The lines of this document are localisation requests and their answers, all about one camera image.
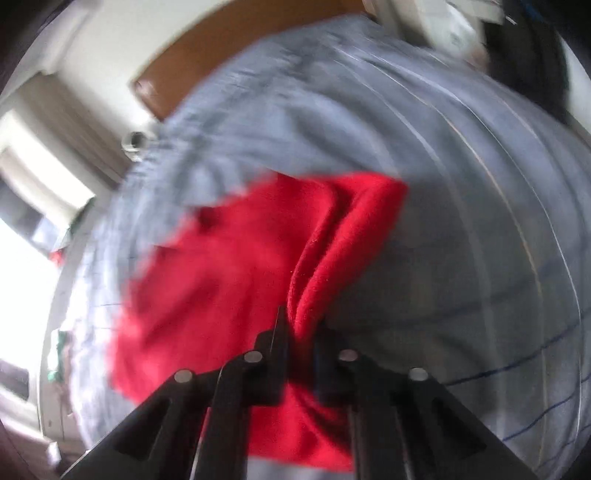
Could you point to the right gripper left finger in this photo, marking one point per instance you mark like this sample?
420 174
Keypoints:
194 426

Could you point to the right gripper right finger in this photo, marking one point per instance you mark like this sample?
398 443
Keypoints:
406 425

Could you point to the red knit sweater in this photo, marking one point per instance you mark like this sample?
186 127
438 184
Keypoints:
202 297

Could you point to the folded pink green clothes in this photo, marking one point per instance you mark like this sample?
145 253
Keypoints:
58 359

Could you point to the white window side cabinet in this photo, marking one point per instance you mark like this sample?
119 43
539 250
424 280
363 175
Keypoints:
56 418

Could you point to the grey plaid bed duvet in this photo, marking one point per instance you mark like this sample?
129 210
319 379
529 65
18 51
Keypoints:
435 217

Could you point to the brown wooden headboard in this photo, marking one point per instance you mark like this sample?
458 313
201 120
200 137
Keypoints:
191 57

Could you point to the beige curtain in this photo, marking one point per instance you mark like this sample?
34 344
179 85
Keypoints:
62 112

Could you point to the black hanging jacket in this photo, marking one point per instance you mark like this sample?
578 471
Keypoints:
527 56

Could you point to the white plastic bag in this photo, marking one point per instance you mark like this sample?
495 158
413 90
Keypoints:
458 36

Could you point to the white dresser cabinet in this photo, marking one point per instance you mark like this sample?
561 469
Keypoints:
409 19

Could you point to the white round camera device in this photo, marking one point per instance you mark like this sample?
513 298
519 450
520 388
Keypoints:
133 145

